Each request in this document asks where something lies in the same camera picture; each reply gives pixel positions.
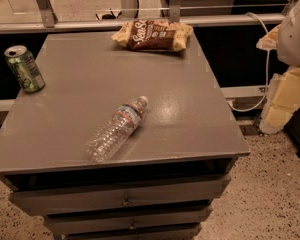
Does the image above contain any grey drawer cabinet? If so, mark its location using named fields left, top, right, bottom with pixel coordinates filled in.
left=0, top=32, right=249, bottom=240

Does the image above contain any clear plastic water bottle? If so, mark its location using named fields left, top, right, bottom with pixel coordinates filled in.
left=85, top=96, right=149, bottom=163

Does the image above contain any green soda can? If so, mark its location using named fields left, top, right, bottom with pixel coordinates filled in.
left=4, top=45, right=45, bottom=94

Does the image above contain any top drawer knob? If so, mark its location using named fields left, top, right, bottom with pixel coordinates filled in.
left=122, top=198, right=132, bottom=207

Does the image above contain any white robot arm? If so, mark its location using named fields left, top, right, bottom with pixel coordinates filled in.
left=256, top=0, right=300, bottom=134

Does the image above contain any metal window rail frame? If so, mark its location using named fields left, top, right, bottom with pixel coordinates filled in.
left=0, top=0, right=297, bottom=34

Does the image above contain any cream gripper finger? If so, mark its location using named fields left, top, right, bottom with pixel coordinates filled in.
left=259, top=66, right=300, bottom=134
left=256, top=25, right=279, bottom=50

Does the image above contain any brown chip bag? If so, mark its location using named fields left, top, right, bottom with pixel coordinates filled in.
left=111, top=20, right=193, bottom=52

